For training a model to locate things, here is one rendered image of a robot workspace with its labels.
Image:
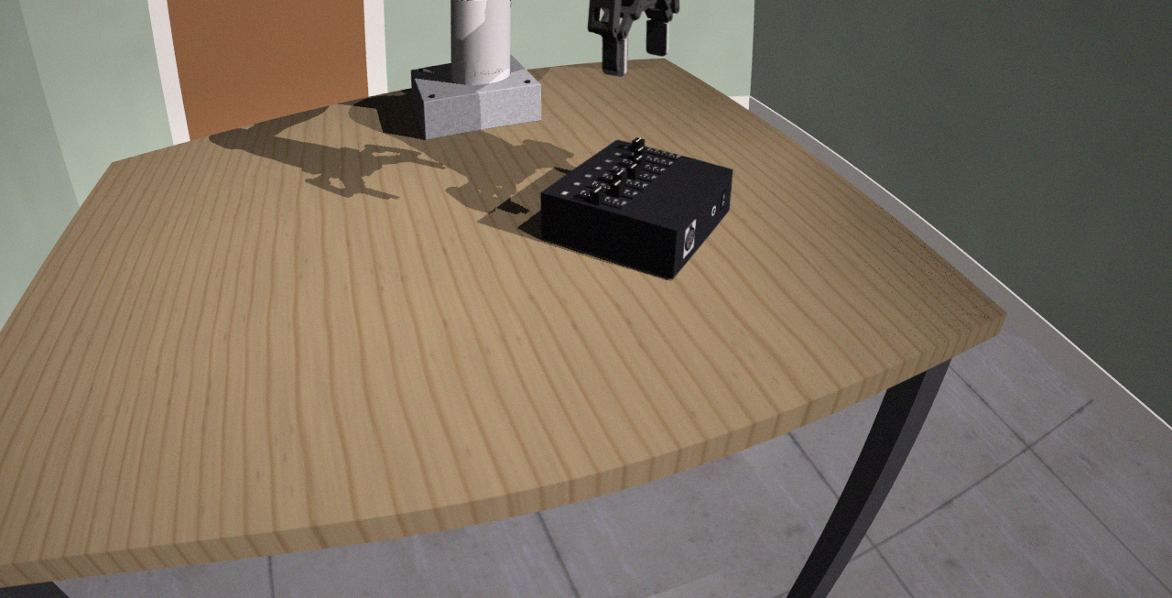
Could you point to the black lighting desk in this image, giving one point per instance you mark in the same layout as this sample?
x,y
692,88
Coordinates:
x,y
653,214

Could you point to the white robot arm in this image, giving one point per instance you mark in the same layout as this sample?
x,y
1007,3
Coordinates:
x,y
480,41

